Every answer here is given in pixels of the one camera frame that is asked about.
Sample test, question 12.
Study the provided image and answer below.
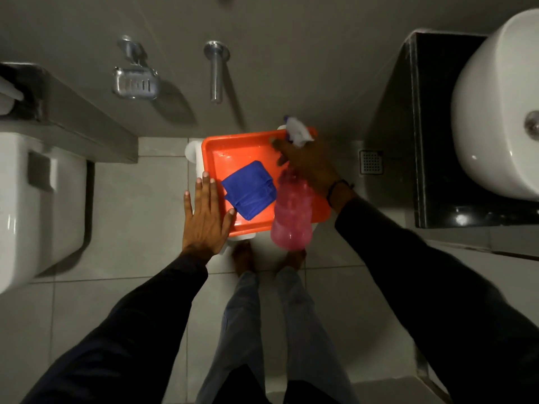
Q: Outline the person's left hand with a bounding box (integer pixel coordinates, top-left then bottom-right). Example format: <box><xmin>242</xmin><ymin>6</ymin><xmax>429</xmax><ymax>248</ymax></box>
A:
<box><xmin>182</xmin><ymin>171</ymin><xmax>236</xmax><ymax>262</ymax></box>

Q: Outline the person's right hand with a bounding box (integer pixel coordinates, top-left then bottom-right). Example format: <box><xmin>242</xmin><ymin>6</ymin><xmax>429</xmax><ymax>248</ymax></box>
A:
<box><xmin>269</xmin><ymin>137</ymin><xmax>342</xmax><ymax>199</ymax></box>

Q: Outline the pink spray bottle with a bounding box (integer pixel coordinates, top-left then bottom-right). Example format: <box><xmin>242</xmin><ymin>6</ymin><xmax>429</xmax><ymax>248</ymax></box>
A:
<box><xmin>270</xmin><ymin>116</ymin><xmax>316</xmax><ymax>251</ymax></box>

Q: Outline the person's right forearm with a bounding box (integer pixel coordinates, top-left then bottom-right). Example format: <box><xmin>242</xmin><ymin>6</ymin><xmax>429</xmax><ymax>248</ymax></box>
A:
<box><xmin>335</xmin><ymin>197</ymin><xmax>539</xmax><ymax>404</ymax></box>

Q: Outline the person's left forearm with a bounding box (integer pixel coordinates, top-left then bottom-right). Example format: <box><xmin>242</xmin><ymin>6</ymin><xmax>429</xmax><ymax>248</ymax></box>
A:
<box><xmin>21</xmin><ymin>250</ymin><xmax>209</xmax><ymax>404</ymax></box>

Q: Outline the blue cleaning cloth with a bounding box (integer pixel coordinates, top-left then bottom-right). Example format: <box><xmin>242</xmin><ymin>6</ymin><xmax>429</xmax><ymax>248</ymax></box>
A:
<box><xmin>221</xmin><ymin>160</ymin><xmax>278</xmax><ymax>222</ymax></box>

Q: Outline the white plastic stool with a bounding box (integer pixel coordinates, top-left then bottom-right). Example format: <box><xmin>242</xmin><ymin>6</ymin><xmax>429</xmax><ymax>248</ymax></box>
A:
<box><xmin>184</xmin><ymin>124</ymin><xmax>318</xmax><ymax>255</ymax></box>

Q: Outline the orange plastic tray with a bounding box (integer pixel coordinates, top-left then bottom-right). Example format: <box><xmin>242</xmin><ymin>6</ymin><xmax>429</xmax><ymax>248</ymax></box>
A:
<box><xmin>201</xmin><ymin>127</ymin><xmax>333</xmax><ymax>238</ymax></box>

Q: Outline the black wrist band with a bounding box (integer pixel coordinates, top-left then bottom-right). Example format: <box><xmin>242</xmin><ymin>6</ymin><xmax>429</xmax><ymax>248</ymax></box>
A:
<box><xmin>326</xmin><ymin>179</ymin><xmax>355</xmax><ymax>208</ymax></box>

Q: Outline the square floor drain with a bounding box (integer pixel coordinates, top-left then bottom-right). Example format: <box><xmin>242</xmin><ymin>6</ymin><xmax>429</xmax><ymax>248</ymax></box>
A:
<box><xmin>359</xmin><ymin>150</ymin><xmax>384</xmax><ymax>175</ymax></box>

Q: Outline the person's left leg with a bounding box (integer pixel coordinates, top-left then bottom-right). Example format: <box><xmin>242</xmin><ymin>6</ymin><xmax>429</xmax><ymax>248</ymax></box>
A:
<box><xmin>195</xmin><ymin>241</ymin><xmax>270</xmax><ymax>404</ymax></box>

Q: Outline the person's leg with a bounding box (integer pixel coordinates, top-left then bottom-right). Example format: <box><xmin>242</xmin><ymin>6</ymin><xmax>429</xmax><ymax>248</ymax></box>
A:
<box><xmin>195</xmin><ymin>241</ymin><xmax>270</xmax><ymax>404</ymax></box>
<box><xmin>275</xmin><ymin>248</ymin><xmax>360</xmax><ymax>404</ymax></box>

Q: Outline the chrome soap dish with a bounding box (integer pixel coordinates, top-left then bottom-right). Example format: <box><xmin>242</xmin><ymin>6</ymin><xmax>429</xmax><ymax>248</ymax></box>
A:
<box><xmin>112</xmin><ymin>35</ymin><xmax>160</xmax><ymax>101</ymax></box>

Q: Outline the person's right leg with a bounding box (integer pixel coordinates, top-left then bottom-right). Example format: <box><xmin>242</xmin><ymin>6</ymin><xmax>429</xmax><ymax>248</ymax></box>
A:
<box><xmin>275</xmin><ymin>248</ymin><xmax>360</xmax><ymax>404</ymax></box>

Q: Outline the grey ledge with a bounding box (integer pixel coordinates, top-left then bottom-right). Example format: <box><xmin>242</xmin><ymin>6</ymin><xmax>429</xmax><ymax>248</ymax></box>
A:
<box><xmin>0</xmin><ymin>62</ymin><xmax>139</xmax><ymax>164</ymax></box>

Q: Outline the black sink counter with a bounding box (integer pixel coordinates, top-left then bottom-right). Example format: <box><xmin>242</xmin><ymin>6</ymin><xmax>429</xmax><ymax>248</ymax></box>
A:
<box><xmin>364</xmin><ymin>30</ymin><xmax>539</xmax><ymax>229</ymax></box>

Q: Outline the white toilet paper roll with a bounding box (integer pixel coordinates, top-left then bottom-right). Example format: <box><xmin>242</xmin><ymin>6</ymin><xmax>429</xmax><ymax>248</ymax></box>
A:
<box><xmin>0</xmin><ymin>76</ymin><xmax>24</xmax><ymax>116</ymax></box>

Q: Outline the white wash basin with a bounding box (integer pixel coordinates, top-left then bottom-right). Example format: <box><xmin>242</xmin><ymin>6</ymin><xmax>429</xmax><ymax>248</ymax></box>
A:
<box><xmin>451</xmin><ymin>8</ymin><xmax>539</xmax><ymax>202</ymax></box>

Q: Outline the chrome basin drain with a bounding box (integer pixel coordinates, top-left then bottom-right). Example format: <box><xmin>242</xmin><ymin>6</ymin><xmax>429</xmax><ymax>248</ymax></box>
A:
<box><xmin>524</xmin><ymin>111</ymin><xmax>539</xmax><ymax>141</ymax></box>

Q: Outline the chrome wall tap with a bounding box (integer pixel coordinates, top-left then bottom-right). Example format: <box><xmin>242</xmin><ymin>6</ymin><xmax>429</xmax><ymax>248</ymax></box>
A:
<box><xmin>204</xmin><ymin>40</ymin><xmax>231</xmax><ymax>105</ymax></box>

